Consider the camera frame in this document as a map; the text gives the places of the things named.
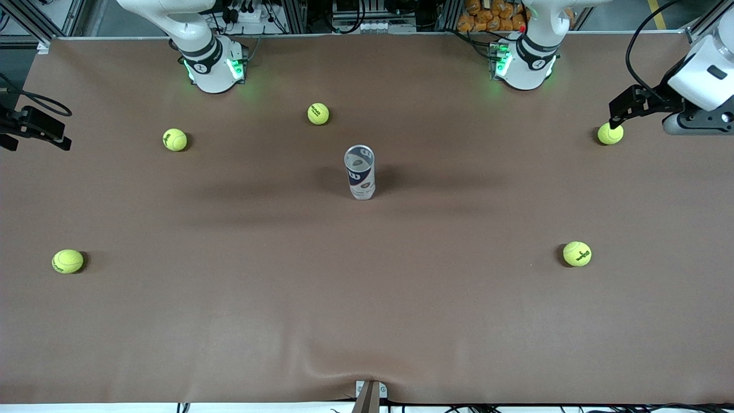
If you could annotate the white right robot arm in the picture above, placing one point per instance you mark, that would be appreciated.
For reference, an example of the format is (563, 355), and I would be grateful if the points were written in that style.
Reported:
(209, 63)

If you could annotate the long white power strip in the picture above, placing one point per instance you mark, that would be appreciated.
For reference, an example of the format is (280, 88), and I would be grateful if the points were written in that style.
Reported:
(373, 27)

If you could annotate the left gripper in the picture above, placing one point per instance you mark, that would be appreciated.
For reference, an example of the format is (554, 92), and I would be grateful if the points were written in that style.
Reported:
(657, 98)

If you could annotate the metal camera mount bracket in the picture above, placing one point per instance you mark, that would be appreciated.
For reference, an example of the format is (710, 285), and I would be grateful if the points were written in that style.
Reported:
(370, 396)

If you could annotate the aluminium frame profile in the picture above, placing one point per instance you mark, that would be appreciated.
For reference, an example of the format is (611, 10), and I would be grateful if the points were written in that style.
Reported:
(701, 30)
(31, 26)

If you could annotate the yellow tennis ball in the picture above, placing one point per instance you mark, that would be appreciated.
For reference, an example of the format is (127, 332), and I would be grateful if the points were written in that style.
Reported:
(67, 261)
(577, 253)
(174, 139)
(610, 136)
(318, 113)

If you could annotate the brown table cover mat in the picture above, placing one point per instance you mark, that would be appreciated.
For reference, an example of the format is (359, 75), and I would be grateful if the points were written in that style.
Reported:
(367, 287)

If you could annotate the white blue tennis ball can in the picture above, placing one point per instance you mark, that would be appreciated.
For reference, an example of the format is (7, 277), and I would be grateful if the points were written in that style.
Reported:
(361, 175)

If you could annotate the bag of orange balls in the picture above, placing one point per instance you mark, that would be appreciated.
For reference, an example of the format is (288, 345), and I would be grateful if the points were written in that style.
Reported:
(487, 17)

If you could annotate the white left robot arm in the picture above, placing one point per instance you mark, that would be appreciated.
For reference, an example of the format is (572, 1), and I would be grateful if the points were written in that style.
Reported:
(530, 66)

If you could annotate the white power strip with plugs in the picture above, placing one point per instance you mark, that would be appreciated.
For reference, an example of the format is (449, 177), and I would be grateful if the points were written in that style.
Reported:
(246, 16)

